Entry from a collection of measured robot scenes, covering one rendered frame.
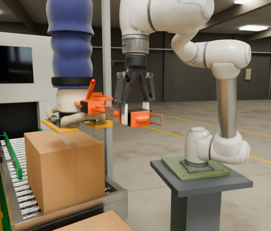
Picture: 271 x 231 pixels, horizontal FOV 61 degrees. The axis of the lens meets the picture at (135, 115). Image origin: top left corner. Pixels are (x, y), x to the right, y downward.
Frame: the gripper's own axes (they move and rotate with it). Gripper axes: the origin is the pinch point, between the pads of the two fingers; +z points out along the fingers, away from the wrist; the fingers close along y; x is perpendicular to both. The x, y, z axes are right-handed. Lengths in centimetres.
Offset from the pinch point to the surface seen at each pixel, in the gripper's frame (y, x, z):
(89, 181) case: -10, -69, 54
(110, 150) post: -51, -117, 52
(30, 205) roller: 23, -92, 71
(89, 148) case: -11, -69, 31
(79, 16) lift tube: 1, -48, -42
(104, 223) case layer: -9, -45, 70
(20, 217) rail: 31, -70, 65
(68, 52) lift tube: 6, -50, -25
